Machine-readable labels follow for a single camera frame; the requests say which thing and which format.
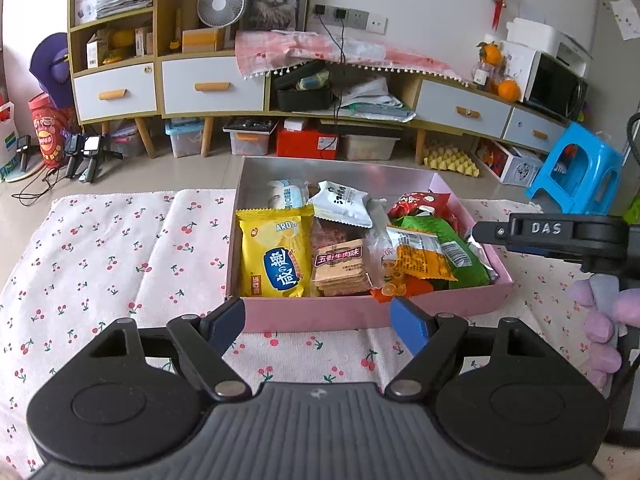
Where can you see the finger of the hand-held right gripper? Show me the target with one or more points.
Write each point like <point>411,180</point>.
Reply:
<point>542,230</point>

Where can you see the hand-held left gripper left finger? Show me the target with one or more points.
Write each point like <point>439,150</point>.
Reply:
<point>227,322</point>

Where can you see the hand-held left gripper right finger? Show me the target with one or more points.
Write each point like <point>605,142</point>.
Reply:
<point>410,322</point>

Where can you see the orange snack packet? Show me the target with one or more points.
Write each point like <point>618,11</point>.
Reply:
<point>422,260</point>

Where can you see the yellow snack packet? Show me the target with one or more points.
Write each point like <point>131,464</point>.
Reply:
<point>275,265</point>

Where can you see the green snack bag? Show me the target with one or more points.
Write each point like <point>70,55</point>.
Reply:
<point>470,270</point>

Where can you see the pink cardboard box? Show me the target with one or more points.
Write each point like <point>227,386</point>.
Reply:
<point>310,315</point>

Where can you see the brown biscuit packet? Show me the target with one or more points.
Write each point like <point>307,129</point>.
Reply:
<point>340,270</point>

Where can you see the large red snack packet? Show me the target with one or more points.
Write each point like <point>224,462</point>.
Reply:
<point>407,205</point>

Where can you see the pink brown cake packet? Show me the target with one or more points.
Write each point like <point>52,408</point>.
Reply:
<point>330,234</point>

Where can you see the white black snack packet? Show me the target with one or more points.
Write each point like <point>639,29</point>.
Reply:
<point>342,205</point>

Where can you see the person's right hand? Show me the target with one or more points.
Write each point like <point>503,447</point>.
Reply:
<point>600,330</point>

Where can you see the white printed cardboard box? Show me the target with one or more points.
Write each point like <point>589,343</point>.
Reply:
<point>520,169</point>

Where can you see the blue plastic stool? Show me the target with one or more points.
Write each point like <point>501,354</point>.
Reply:
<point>580,132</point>

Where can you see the stack of yellow egg trays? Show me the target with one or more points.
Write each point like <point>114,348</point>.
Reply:
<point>450,160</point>

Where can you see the cherry print cloth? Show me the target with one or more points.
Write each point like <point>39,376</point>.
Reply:
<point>125,260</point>

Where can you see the white black microwave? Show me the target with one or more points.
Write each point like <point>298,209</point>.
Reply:
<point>555,90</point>

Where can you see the orange fruit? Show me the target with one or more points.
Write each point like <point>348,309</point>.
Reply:
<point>490,54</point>
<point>509,90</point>

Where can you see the glass jar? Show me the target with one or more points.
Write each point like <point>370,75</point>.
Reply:
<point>482,74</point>

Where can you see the clear storage bin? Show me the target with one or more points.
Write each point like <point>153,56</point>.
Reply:
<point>367,149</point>

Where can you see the clear bin blue lid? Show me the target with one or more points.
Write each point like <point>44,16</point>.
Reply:
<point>184,137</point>

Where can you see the red cardboard box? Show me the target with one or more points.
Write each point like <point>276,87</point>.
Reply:
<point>305,142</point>

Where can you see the white foam box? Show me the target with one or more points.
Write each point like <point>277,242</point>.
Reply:
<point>535,32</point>

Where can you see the black handheld device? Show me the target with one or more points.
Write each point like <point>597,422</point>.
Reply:
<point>92,157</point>
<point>22,152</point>
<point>74,152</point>

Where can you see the pile of folded clothes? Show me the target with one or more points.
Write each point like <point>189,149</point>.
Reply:
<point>370,100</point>

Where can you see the wooden cabinet white drawers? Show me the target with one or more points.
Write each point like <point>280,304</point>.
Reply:
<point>210,87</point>

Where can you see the black bag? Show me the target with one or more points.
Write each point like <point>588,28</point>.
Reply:
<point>302,99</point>

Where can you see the red printed drum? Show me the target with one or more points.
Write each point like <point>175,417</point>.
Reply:
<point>46,132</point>

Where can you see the pink floral cloth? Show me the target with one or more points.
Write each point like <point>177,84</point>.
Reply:
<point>280,47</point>

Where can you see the white shopping bag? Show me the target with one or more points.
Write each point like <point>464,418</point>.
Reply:
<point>9,145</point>

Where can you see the yellow cardboard box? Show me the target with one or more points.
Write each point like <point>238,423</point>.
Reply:
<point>202,40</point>

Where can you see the purple fabric hat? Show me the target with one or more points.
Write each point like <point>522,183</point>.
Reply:
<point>50,65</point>

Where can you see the white desk fan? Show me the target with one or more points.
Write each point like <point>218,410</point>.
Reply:
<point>220,4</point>

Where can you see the small white box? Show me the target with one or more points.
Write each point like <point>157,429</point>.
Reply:
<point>86,6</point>

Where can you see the white wall sockets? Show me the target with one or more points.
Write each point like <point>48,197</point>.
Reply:
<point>360,20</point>

